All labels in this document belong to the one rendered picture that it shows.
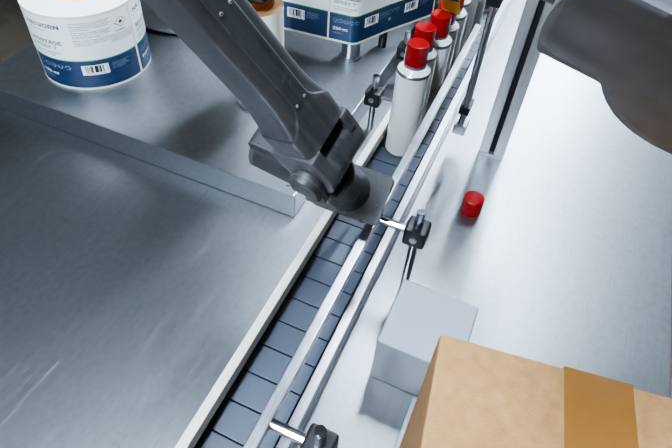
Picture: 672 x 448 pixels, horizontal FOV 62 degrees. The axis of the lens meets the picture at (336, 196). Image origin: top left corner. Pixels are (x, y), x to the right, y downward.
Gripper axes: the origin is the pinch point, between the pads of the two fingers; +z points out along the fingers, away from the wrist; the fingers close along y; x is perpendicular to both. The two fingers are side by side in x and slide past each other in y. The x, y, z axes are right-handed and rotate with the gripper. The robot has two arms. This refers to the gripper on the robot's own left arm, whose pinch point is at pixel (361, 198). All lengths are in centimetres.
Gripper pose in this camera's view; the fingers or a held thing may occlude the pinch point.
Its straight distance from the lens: 79.4
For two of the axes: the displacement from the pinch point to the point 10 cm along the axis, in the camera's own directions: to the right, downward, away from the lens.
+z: 2.2, 1.4, 9.7
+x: -3.6, 9.3, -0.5
